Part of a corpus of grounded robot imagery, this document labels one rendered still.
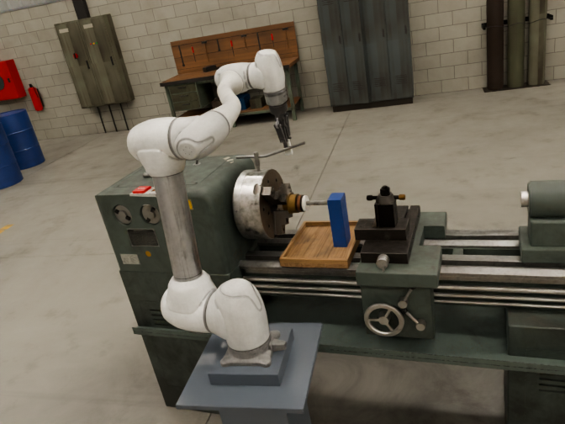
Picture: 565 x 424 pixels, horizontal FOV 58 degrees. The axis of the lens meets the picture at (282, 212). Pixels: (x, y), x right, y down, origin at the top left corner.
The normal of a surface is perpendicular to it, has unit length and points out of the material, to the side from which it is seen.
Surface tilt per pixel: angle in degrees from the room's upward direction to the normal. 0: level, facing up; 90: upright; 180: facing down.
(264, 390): 0
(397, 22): 90
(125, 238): 90
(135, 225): 90
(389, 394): 0
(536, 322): 0
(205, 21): 90
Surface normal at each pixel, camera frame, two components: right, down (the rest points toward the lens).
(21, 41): -0.23, 0.43
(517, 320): -0.17, -0.90
